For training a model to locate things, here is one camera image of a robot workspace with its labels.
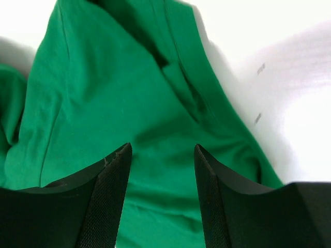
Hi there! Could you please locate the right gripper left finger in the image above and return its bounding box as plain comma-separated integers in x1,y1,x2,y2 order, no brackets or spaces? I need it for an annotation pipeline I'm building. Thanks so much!
1,143,132,247

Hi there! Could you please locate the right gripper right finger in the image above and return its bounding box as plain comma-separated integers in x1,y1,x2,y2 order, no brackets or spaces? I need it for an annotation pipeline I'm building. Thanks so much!
194,145,330,247

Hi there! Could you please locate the green t shirt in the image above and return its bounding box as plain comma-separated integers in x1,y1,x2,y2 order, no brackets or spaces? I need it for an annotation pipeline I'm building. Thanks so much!
1,1,282,247

